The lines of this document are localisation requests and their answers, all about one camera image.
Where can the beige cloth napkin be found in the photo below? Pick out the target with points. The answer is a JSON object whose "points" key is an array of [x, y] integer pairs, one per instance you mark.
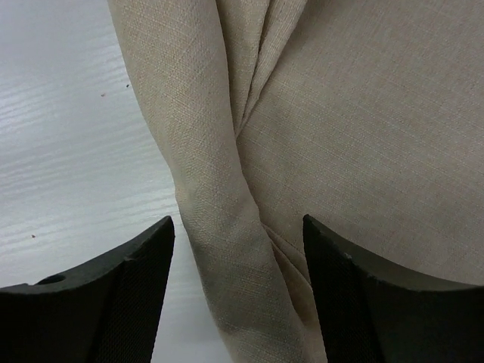
{"points": [[367, 115]]}

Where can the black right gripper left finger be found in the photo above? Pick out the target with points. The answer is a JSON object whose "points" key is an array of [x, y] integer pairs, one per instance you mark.
{"points": [[104, 310]]}

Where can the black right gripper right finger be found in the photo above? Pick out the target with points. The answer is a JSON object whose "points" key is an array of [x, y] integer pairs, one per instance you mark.
{"points": [[371, 309]]}

